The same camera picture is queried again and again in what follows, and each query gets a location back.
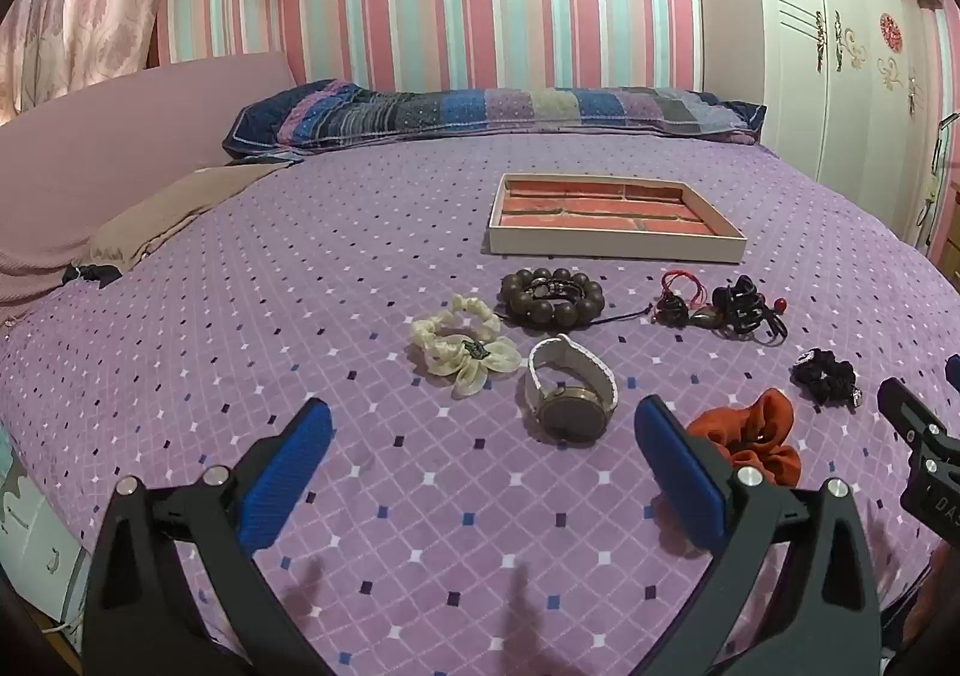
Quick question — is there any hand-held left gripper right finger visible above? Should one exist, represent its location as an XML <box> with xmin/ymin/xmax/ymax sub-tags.
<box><xmin>634</xmin><ymin>394</ymin><xmax>883</xmax><ymax>676</ymax></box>

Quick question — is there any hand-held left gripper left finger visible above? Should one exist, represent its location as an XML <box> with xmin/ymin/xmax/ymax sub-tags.
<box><xmin>82</xmin><ymin>397</ymin><xmax>335</xmax><ymax>676</ymax></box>

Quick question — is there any black scrunchie with charm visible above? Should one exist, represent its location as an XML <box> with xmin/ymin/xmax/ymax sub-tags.
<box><xmin>793</xmin><ymin>346</ymin><xmax>863</xmax><ymax>411</ymax></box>

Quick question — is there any orange fabric scrunchie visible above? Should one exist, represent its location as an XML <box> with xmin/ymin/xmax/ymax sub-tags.
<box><xmin>685</xmin><ymin>388</ymin><xmax>803</xmax><ymax>491</ymax></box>

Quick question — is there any white strap wristwatch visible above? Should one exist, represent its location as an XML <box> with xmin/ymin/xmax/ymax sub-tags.
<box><xmin>523</xmin><ymin>334</ymin><xmax>620</xmax><ymax>444</ymax></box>

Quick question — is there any black hair tie bundle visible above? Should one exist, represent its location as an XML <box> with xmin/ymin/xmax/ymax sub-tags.
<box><xmin>708</xmin><ymin>274</ymin><xmax>790</xmax><ymax>348</ymax></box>

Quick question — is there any cream fabric scrunchie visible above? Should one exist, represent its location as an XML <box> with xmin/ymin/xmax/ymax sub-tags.
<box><xmin>409</xmin><ymin>293</ymin><xmax>521</xmax><ymax>401</ymax></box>

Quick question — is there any brown wooden bead bracelet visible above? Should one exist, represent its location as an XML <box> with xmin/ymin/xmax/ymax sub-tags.
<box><xmin>499</xmin><ymin>268</ymin><xmax>655</xmax><ymax>328</ymax></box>

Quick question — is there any brick pattern jewelry tray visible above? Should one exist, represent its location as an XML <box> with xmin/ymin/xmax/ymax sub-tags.
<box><xmin>484</xmin><ymin>172</ymin><xmax>749</xmax><ymax>264</ymax></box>

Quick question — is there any white storage box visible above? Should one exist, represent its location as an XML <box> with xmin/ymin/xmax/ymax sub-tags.
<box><xmin>0</xmin><ymin>421</ymin><xmax>85</xmax><ymax>651</ymax></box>

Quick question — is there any small dark cloth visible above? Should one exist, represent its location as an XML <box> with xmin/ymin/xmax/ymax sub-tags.
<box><xmin>61</xmin><ymin>261</ymin><xmax>123</xmax><ymax>289</ymax></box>

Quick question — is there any brown folded cloth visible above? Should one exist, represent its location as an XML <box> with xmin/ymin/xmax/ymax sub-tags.
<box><xmin>78</xmin><ymin>161</ymin><xmax>295</xmax><ymax>273</ymax></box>

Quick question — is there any white ornate wardrobe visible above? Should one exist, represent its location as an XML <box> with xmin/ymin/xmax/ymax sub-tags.
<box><xmin>738</xmin><ymin>0</ymin><xmax>950</xmax><ymax>251</ymax></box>

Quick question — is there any pink padded headboard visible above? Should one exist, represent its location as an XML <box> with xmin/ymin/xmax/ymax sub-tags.
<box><xmin>0</xmin><ymin>50</ymin><xmax>302</xmax><ymax>326</ymax></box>

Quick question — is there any striped patchwork pillow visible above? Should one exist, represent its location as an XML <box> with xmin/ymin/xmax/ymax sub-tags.
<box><xmin>222</xmin><ymin>79</ymin><xmax>769</xmax><ymax>161</ymax></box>

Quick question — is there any pink patterned curtain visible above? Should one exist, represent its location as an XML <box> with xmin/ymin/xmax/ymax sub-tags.
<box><xmin>0</xmin><ymin>0</ymin><xmax>182</xmax><ymax>123</ymax></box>

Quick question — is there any red cord dark pendant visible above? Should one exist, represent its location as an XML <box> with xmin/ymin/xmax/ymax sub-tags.
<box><xmin>650</xmin><ymin>268</ymin><xmax>722</xmax><ymax>332</ymax></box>

